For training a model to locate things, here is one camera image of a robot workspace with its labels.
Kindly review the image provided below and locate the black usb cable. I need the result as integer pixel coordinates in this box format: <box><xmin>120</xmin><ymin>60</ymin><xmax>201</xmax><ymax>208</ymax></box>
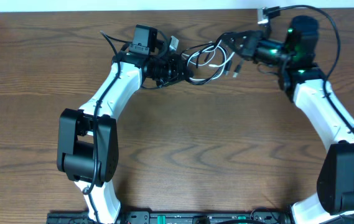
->
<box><xmin>181</xmin><ymin>30</ymin><xmax>245</xmax><ymax>86</ymax></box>

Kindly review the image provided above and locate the white usb cable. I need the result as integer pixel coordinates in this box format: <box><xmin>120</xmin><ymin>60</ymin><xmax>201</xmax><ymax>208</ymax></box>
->
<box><xmin>181</xmin><ymin>42</ymin><xmax>236</xmax><ymax>82</ymax></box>

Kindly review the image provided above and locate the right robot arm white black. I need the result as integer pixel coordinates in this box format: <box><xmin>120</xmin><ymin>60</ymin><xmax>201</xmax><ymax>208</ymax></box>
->
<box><xmin>221</xmin><ymin>16</ymin><xmax>354</xmax><ymax>223</ymax></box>

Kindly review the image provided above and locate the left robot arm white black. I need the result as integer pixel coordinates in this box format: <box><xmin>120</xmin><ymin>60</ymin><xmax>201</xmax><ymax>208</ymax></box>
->
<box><xmin>57</xmin><ymin>25</ymin><xmax>191</xmax><ymax>223</ymax></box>

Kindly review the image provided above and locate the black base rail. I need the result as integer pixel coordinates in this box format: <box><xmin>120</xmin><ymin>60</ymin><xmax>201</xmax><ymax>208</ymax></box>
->
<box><xmin>45</xmin><ymin>210</ymin><xmax>293</xmax><ymax>224</ymax></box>

